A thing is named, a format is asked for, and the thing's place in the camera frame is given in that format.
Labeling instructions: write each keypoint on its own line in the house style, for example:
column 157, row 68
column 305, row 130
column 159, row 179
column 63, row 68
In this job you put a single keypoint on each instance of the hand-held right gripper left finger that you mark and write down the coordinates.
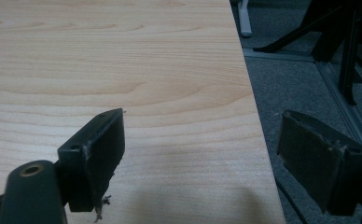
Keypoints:
column 101, row 155

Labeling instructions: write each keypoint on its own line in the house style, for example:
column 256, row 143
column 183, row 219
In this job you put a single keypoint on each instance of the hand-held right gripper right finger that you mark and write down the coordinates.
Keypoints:
column 313, row 165

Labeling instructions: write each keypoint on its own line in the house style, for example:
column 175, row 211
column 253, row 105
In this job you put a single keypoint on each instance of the black stand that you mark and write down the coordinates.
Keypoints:
column 347, row 37

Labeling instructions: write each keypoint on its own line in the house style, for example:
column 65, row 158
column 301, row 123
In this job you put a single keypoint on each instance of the white table leg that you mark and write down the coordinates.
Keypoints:
column 245, row 18

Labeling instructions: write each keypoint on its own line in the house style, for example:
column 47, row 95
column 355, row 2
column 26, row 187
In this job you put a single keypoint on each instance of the metal floor rail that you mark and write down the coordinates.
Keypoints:
column 341, row 93

